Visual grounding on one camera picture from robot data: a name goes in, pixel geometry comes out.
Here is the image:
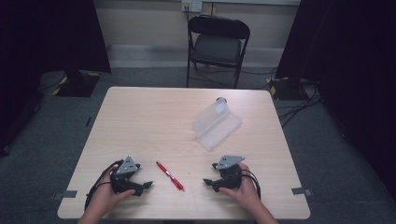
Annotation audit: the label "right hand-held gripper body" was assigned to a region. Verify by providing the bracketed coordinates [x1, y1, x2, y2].
[216, 154, 246, 190]

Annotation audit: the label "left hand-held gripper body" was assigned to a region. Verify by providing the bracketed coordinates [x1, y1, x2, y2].
[109, 155, 142, 195]

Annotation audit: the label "red pen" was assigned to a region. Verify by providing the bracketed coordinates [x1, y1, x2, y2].
[155, 161, 186, 192]

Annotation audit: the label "clear plastic pencil case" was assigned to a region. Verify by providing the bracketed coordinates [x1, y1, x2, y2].
[191, 96, 244, 153]

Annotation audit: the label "person's right hand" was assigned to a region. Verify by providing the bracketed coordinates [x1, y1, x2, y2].
[219, 162, 262, 213]

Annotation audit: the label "person's left hand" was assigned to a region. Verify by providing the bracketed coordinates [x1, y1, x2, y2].
[89, 164, 137, 217]

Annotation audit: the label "grey tape strip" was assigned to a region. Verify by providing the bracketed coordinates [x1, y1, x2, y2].
[290, 187, 313, 197]
[52, 189, 78, 201]

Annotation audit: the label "black stand base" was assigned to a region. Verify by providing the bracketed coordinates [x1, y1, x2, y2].
[55, 69, 101, 98]

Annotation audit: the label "black floor box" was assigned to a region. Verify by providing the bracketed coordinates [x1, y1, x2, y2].
[268, 77, 318, 101]

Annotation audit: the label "black folding chair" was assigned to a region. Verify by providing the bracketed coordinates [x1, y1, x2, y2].
[185, 14, 251, 90]

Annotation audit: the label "dark curtain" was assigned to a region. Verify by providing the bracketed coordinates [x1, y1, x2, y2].
[0, 0, 112, 157]
[275, 0, 396, 200]

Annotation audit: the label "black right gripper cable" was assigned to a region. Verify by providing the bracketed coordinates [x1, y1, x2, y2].
[242, 169, 262, 201]

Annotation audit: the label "black floor cables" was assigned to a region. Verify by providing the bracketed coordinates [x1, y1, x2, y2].
[276, 81, 323, 129]

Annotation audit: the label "white wall socket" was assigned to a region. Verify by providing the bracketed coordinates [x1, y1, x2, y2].
[181, 0, 204, 14]

